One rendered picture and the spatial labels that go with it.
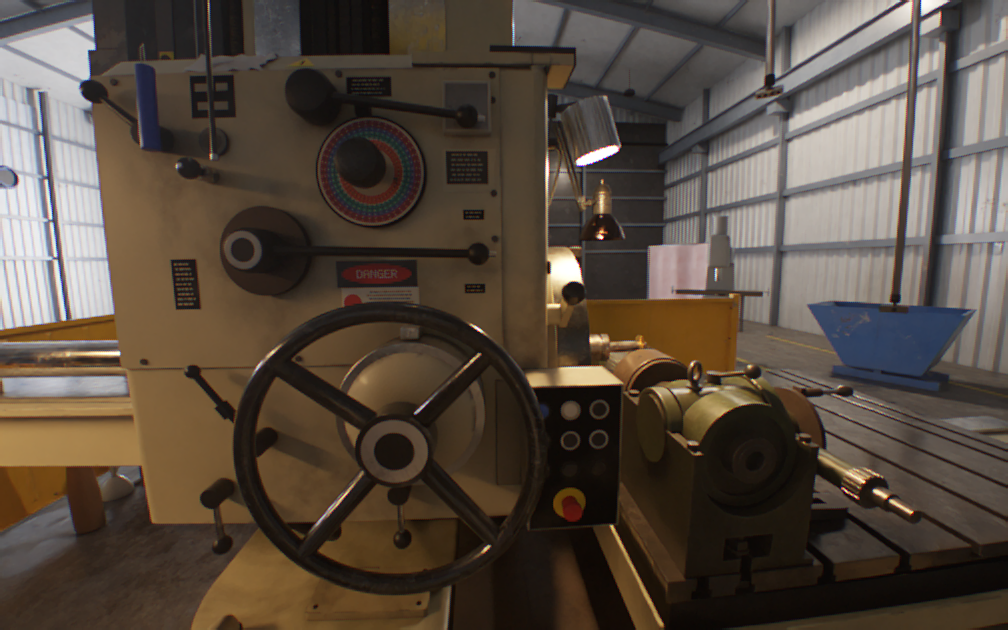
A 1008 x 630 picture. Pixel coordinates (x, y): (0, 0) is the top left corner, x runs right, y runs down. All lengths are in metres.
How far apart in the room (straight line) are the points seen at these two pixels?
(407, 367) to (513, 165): 0.37
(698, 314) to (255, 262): 3.32
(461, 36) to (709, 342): 3.00
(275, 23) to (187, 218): 0.97
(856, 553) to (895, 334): 5.72
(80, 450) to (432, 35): 1.55
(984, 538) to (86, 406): 2.00
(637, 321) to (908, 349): 4.05
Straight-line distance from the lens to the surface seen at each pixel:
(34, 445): 1.58
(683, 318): 3.54
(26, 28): 15.12
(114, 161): 0.92
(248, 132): 0.80
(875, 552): 1.06
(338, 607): 1.35
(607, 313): 3.27
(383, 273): 0.68
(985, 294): 8.67
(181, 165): 0.75
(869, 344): 6.73
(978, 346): 8.74
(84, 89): 0.91
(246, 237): 0.69
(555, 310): 0.72
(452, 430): 0.60
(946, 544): 1.17
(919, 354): 6.65
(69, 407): 1.41
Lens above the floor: 1.53
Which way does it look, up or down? 7 degrees down
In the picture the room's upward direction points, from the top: 1 degrees counter-clockwise
